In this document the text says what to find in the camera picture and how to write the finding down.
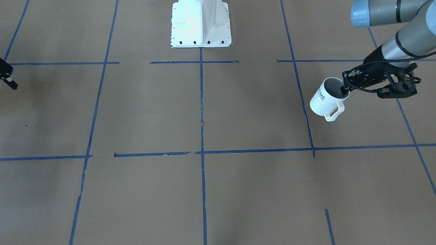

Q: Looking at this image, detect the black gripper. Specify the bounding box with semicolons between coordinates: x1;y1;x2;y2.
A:
340;51;409;96

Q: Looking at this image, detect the white ribbed HOME mug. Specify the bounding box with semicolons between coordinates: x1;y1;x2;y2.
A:
310;77;350;121

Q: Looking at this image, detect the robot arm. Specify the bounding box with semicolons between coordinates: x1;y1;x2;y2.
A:
340;0;436;99

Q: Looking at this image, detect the brown paper table cover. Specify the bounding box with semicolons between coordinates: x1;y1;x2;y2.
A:
1;0;435;245

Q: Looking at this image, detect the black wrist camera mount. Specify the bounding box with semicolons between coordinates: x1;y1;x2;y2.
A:
376;63;421;99

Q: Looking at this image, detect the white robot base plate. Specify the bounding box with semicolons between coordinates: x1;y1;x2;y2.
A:
170;0;232;48

